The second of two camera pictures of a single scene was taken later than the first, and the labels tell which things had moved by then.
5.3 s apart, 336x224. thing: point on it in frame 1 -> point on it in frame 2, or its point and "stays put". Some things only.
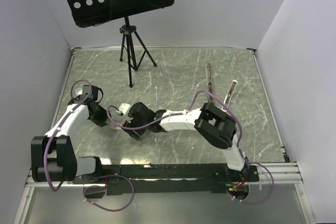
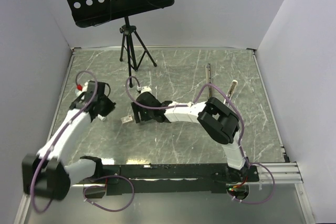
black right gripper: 134,135 -> 136,109
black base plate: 153,179 stays put
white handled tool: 233,85 stays put
